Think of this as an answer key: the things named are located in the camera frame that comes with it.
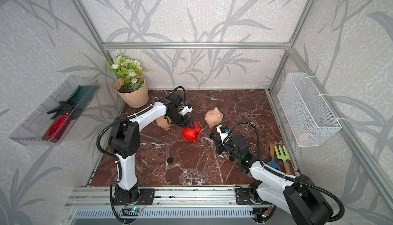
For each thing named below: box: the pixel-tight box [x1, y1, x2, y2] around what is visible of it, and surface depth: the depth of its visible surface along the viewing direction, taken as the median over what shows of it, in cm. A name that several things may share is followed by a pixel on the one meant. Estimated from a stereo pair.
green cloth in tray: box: [50, 85, 100, 120], surface depth 70 cm
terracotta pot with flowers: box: [107, 53, 149, 109], surface depth 101 cm
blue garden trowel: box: [267, 143, 281, 172], surface depth 90 cm
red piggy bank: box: [182, 122, 202, 143], surface depth 90 cm
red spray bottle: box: [41, 101, 78, 143], surface depth 61 cm
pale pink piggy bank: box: [204, 106, 224, 128], surface depth 98 cm
